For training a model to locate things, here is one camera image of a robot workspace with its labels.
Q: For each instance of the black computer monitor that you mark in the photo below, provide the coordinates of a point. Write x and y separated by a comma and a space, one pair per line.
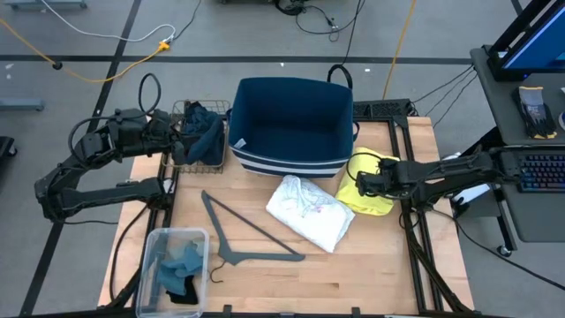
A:
538, 48

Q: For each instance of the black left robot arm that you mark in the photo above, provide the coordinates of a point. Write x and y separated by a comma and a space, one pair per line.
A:
106, 194

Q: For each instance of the black cloth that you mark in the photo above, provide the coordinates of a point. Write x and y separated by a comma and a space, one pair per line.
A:
190, 295

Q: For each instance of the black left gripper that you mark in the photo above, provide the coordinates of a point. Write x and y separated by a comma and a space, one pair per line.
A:
161, 132

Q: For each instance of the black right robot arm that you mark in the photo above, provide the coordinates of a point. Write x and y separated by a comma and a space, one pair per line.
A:
450, 174

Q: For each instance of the white shirt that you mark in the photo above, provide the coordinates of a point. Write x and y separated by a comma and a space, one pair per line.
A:
309, 212

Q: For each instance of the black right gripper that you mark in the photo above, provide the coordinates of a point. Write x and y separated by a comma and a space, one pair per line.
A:
384, 179

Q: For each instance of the grey black work gloves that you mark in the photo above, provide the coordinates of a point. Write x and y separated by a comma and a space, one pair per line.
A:
532, 110

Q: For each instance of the clear plastic bin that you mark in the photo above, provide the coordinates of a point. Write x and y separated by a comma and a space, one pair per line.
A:
150, 274

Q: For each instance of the grey equipment cart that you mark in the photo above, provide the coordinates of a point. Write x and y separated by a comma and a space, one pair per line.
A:
529, 216

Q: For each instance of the navy white striped fabric bin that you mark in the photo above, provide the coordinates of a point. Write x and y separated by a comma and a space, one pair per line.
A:
291, 132

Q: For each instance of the backlit black keyboard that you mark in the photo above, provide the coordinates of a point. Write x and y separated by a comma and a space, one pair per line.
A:
540, 172

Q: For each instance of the white paper sheet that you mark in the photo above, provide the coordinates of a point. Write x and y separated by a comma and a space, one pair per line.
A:
474, 192

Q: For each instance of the black aluminium table frame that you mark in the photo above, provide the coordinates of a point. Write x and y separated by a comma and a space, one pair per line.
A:
379, 108

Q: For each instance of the grey clothes hanger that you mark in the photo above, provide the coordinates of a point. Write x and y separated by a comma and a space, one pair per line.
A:
215, 221

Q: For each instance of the yellow shirt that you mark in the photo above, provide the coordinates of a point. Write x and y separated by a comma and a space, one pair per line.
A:
366, 205

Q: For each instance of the blue ribbed cloth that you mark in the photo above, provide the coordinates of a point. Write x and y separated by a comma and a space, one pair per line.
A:
181, 269

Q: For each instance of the black caster wheel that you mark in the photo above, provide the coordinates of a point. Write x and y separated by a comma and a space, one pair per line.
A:
6, 146

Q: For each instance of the dark teal cloth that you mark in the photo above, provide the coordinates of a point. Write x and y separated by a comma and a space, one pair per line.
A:
209, 148

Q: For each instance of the black floor puck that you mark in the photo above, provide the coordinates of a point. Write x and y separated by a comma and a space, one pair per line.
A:
57, 65

